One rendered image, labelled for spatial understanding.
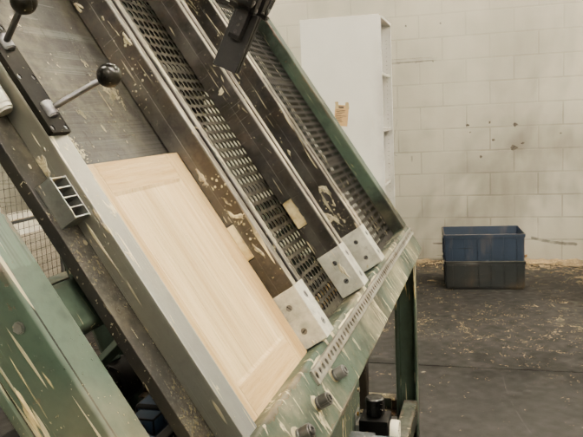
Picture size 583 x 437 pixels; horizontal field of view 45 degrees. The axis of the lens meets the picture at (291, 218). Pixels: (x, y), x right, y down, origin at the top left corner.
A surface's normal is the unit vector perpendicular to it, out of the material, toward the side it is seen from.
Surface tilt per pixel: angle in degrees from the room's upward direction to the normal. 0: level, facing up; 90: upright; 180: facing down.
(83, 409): 90
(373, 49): 90
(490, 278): 90
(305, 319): 90
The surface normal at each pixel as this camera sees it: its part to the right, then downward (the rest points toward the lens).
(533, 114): -0.26, 0.15
